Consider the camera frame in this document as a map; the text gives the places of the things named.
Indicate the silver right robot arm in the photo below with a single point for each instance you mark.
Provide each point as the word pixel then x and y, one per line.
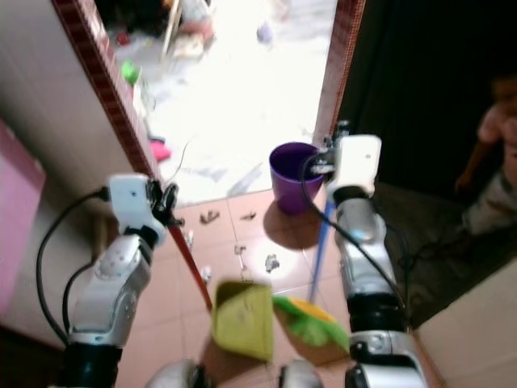
pixel 363 250

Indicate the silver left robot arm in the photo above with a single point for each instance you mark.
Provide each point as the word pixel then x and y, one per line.
pixel 109 291

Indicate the small grey floor scrap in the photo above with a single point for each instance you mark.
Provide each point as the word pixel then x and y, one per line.
pixel 271 263
pixel 247 216
pixel 209 217

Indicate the purple plastic bucket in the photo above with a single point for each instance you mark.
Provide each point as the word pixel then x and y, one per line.
pixel 291 182

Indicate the pink slipper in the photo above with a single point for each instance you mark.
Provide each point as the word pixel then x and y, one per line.
pixel 160 150

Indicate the small purple round item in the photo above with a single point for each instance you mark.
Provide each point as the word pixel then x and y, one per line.
pixel 264 33

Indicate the small green plastic item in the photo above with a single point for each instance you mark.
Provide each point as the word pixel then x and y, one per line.
pixel 130 72

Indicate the person in light shorts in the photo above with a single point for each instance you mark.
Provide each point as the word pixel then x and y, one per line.
pixel 493 194

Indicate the wooden stick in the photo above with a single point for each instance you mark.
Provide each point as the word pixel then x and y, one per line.
pixel 170 28

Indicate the silver right robot leg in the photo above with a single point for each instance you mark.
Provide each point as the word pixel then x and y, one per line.
pixel 300 376

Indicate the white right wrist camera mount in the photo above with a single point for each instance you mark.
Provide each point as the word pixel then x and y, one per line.
pixel 359 160

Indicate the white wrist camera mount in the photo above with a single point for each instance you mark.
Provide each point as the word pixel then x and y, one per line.
pixel 359 160
pixel 128 198

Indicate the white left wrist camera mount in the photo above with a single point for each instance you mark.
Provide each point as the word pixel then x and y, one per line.
pixel 128 198

